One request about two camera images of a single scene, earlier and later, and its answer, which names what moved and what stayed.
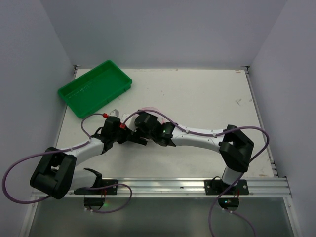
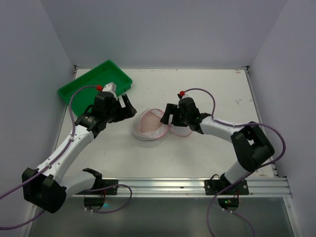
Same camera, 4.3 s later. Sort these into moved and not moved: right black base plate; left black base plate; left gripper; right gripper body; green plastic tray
Moved: left gripper; right gripper body
Not moved: left black base plate; right black base plate; green plastic tray
